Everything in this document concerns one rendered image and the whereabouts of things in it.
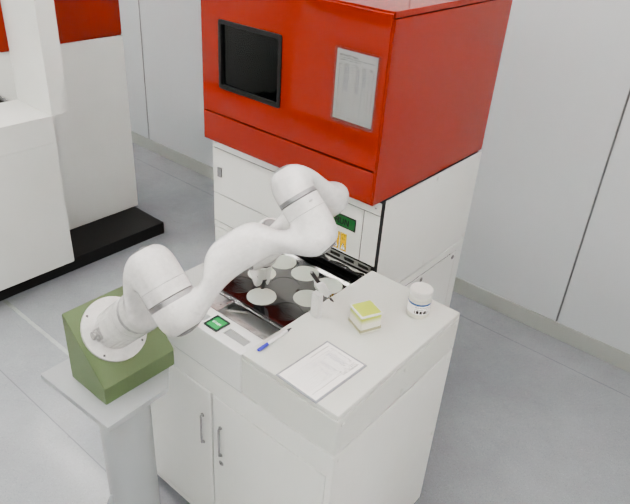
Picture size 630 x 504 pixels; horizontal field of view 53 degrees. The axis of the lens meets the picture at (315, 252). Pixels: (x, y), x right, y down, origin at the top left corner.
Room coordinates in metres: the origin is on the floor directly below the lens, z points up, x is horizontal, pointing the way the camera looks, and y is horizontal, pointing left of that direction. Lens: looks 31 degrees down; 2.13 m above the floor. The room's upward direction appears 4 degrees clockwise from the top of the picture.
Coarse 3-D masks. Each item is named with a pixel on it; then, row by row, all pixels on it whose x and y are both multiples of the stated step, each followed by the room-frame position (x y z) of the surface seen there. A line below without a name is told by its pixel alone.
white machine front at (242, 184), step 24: (216, 144) 2.35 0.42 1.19; (216, 168) 2.35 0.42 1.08; (240, 168) 2.26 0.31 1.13; (264, 168) 2.18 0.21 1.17; (216, 192) 2.35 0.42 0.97; (240, 192) 2.26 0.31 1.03; (264, 192) 2.18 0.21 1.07; (216, 216) 2.35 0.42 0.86; (240, 216) 2.26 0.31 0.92; (264, 216) 2.18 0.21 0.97; (360, 216) 1.90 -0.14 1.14; (360, 240) 1.90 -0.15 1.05
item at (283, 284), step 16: (288, 272) 1.90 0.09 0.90; (320, 272) 1.92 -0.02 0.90; (224, 288) 1.77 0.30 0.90; (240, 288) 1.78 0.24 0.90; (272, 288) 1.79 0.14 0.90; (288, 288) 1.80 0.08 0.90; (304, 288) 1.81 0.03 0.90; (272, 304) 1.70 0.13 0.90; (288, 304) 1.71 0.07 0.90; (272, 320) 1.62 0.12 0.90; (288, 320) 1.62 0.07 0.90
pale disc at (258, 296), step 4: (256, 288) 1.78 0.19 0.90; (260, 288) 1.79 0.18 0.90; (248, 292) 1.76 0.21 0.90; (252, 292) 1.76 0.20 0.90; (256, 292) 1.76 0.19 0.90; (260, 292) 1.76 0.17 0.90; (264, 292) 1.76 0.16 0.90; (268, 292) 1.77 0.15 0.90; (272, 292) 1.77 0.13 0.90; (248, 296) 1.73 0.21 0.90; (252, 296) 1.74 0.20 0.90; (256, 296) 1.74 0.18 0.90; (260, 296) 1.74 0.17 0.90; (264, 296) 1.74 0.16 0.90; (268, 296) 1.74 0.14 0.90; (272, 296) 1.75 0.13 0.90; (248, 300) 1.71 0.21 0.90; (252, 300) 1.71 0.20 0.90; (256, 300) 1.72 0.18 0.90; (260, 300) 1.72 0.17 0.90; (264, 300) 1.72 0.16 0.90; (268, 300) 1.72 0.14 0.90; (272, 300) 1.72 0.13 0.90; (256, 304) 1.69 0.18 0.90; (260, 304) 1.70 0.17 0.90; (264, 304) 1.70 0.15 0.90
